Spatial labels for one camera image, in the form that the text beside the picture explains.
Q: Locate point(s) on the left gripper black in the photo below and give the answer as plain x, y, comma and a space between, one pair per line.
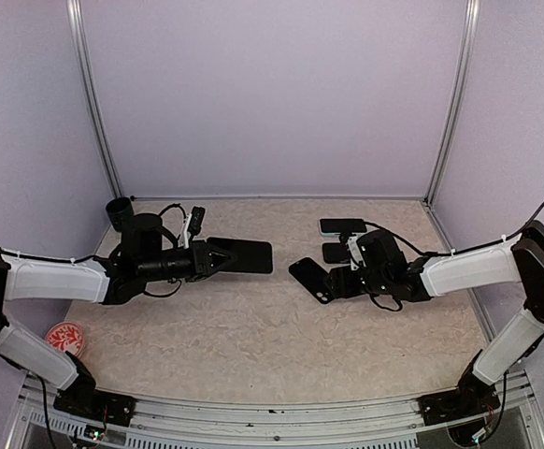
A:
201, 264

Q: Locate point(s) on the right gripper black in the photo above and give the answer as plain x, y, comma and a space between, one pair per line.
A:
343, 285

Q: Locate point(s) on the black phone case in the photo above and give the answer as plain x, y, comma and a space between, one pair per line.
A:
312, 277

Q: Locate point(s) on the light blue phone case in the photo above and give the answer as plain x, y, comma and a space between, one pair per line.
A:
343, 227

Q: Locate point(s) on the black phone teal edge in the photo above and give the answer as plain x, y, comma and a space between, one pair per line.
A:
343, 226

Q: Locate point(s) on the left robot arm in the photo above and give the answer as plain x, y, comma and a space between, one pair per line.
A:
147, 252

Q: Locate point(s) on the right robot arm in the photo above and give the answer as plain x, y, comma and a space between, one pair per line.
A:
379, 268

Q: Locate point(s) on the dark green mug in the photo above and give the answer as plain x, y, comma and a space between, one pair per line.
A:
120, 212

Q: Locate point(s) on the red patterned round coaster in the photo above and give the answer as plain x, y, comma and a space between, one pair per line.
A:
66, 337

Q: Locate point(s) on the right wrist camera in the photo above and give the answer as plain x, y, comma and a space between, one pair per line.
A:
355, 256

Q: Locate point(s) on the front aluminium rail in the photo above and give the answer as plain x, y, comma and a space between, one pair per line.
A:
401, 422

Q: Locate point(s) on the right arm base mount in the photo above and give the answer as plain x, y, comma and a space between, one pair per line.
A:
469, 397

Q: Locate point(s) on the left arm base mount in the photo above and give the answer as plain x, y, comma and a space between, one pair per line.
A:
83, 399

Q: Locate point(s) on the left aluminium frame post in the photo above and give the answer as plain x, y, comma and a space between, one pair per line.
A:
75, 18

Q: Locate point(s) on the aluminium frame post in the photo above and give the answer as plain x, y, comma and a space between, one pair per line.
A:
472, 12
75, 18

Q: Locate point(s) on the right aluminium frame post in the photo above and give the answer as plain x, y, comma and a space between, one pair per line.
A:
472, 12

